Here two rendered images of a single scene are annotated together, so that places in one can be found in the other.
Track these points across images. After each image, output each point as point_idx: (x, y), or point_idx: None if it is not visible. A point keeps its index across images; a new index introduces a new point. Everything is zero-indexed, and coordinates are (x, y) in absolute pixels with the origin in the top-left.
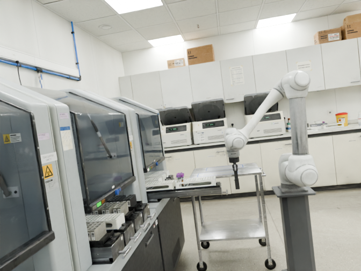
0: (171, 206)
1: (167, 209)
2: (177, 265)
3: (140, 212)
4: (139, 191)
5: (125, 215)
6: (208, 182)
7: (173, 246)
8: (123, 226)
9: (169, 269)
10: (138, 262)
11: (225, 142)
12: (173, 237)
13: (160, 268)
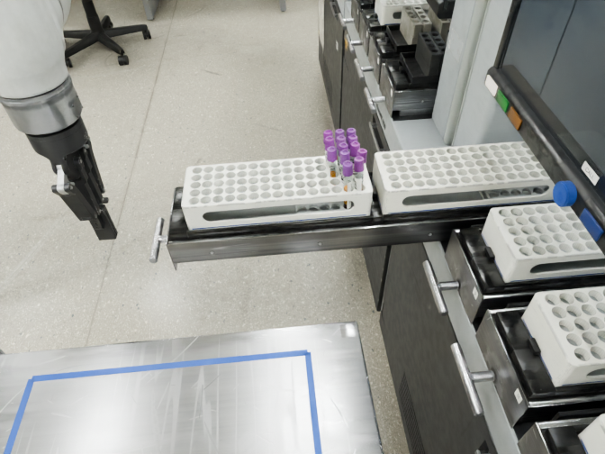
0: (459, 397)
1: (435, 307)
2: (407, 442)
3: (383, 59)
4: (454, 86)
5: (390, 25)
6: (225, 223)
7: (413, 396)
8: (371, 14)
9: (391, 337)
10: (363, 105)
11: (59, 22)
12: (421, 403)
13: (380, 249)
